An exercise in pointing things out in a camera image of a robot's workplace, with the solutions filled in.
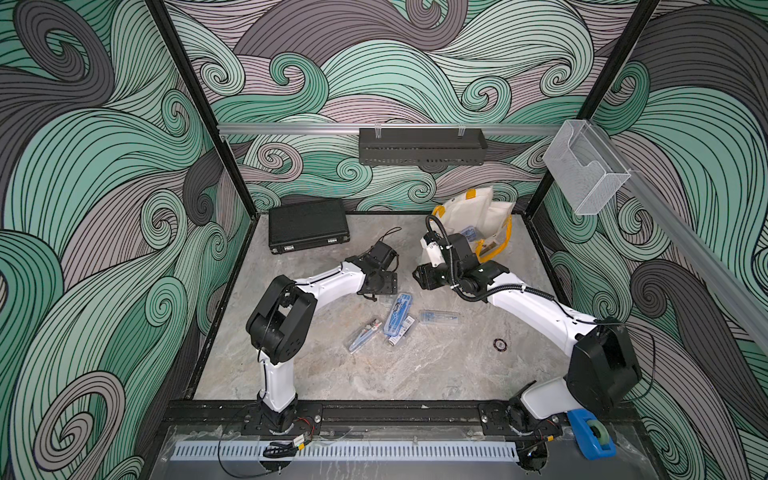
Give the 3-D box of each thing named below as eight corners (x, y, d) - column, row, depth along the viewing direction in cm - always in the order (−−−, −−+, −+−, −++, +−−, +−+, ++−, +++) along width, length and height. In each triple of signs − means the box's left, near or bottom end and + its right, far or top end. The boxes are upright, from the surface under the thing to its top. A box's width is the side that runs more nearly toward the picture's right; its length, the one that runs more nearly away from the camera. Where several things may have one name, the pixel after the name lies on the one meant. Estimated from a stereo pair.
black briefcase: (272, 256, 108) (267, 245, 104) (273, 219, 121) (268, 208, 116) (350, 243, 112) (349, 232, 107) (343, 208, 125) (342, 197, 120)
